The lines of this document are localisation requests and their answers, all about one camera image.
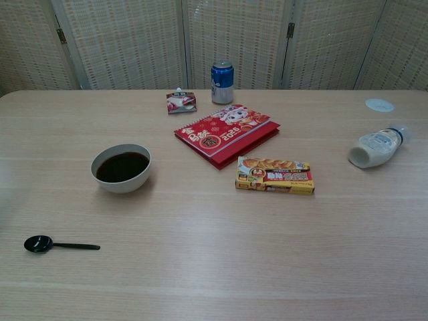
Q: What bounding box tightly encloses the black plastic spoon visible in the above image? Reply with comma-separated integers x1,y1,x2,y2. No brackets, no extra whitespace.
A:
23,235,101,255

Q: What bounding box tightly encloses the white bowl with dark liquid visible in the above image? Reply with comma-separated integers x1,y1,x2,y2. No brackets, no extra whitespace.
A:
90,143,152,194

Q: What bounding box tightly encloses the red desk calendar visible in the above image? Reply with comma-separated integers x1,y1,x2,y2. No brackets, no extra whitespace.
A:
173,104,281,171

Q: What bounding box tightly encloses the yellow curry box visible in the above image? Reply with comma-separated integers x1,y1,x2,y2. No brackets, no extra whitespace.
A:
235,156,316,196

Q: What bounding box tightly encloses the red drink pouch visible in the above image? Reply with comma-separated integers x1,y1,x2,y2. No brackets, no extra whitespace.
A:
166,86,198,115

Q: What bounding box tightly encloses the blue and silver drink can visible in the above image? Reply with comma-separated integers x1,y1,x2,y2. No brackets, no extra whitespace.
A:
210,60,234,105

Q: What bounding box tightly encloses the woven folding screen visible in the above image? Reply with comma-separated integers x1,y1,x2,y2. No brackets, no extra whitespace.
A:
0,0,428,92

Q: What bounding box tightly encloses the white sauce bottle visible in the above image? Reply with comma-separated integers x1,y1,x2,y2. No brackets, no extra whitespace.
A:
347,122,414,169

